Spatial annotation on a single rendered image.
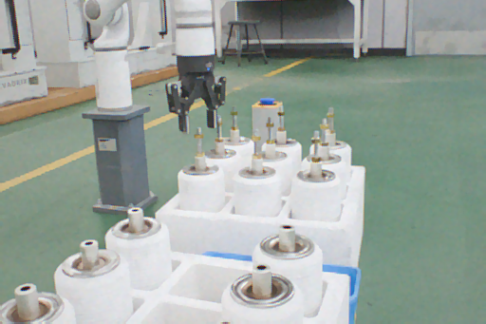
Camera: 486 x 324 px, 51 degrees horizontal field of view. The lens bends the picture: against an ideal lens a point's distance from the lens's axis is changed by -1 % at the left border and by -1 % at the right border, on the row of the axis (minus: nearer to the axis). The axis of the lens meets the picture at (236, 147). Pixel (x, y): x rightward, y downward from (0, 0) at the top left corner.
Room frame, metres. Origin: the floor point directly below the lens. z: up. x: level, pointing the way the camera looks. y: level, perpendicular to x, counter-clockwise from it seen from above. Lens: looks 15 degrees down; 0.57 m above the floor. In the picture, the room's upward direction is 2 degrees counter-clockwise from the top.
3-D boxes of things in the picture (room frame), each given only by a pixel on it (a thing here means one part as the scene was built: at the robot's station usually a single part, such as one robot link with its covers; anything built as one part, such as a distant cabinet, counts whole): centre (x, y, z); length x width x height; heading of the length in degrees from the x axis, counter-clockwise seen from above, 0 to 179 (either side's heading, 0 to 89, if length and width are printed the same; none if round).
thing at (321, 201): (0.95, -0.15, 0.16); 0.10 x 0.10 x 0.18
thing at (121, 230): (0.73, 0.16, 0.25); 0.08 x 0.08 x 0.01
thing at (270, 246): (0.65, -0.06, 0.25); 0.08 x 0.08 x 0.01
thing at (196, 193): (1.02, 0.08, 0.16); 0.10 x 0.10 x 0.18
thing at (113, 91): (1.49, 0.35, 0.39); 0.09 x 0.09 x 0.17; 68
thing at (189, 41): (1.03, 0.09, 0.52); 0.11 x 0.09 x 0.06; 43
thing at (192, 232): (1.09, -0.07, 0.09); 0.39 x 0.39 x 0.18; 73
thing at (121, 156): (1.49, 0.35, 0.15); 0.15 x 0.15 x 0.30; 68
